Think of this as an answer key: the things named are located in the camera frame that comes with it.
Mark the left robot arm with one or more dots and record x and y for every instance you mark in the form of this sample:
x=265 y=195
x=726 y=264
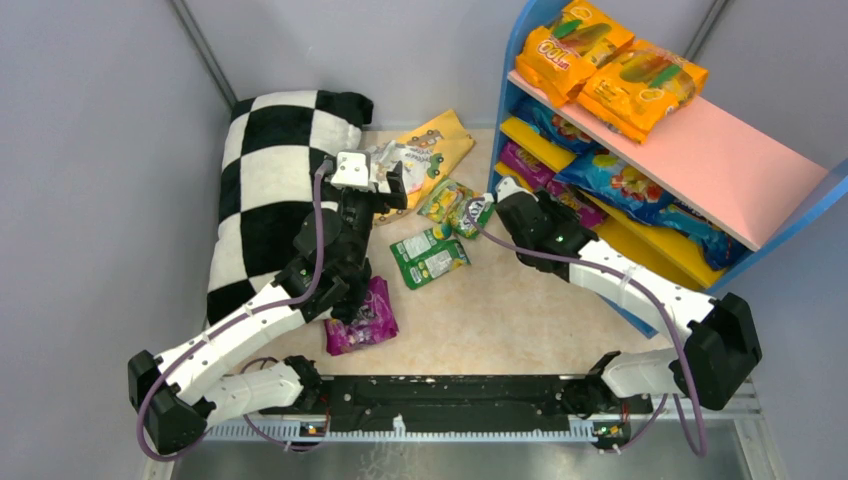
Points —
x=182 y=392

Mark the blue candy bag upper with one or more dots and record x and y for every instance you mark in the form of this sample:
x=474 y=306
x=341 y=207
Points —
x=552 y=126

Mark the black white checkered pillow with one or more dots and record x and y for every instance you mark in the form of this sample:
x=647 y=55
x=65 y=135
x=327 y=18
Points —
x=274 y=145

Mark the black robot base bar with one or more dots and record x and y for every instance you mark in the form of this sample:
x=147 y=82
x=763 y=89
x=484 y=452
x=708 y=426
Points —
x=462 y=404

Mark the purple candy bag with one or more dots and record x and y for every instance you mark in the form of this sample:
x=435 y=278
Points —
x=373 y=324
x=590 y=216
x=534 y=173

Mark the orange candy bag floor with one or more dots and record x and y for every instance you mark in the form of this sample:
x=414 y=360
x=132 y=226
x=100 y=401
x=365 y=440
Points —
x=639 y=87

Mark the blue yellow pink shelf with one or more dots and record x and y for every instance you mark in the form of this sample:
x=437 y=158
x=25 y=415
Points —
x=749 y=185

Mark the blue candy bag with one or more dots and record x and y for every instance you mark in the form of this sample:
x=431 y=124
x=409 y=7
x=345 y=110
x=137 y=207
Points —
x=719 y=249
x=552 y=126
x=607 y=177

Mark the grey aluminium rail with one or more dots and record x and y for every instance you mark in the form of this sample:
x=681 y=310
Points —
x=313 y=429

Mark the blue candy bag right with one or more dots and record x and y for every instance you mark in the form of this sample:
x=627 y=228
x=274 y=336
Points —
x=719 y=249

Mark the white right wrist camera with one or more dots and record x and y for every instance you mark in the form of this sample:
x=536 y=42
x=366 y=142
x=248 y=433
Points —
x=508 y=186

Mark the yellow white printed cloth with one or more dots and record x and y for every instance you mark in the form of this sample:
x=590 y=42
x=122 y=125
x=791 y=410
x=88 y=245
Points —
x=426 y=154

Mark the blue candy bag middle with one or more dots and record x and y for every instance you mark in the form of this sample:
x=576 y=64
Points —
x=607 y=177

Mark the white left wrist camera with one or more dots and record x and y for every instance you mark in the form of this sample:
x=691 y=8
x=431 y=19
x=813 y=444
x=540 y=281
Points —
x=352 y=170

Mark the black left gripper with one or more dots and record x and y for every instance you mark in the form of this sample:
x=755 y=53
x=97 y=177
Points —
x=382 y=195

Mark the green yellow candy bag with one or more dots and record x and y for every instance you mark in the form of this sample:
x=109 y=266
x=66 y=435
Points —
x=466 y=211

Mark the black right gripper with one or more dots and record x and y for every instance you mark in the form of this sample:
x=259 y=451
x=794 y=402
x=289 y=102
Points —
x=504 y=211

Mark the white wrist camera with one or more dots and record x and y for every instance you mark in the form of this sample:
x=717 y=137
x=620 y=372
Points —
x=352 y=170
x=508 y=186

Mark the orange candy bag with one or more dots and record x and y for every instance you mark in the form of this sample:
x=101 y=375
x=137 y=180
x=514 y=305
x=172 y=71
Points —
x=558 y=58

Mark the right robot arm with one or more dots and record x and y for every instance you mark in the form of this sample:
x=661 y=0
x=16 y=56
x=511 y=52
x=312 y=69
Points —
x=715 y=346

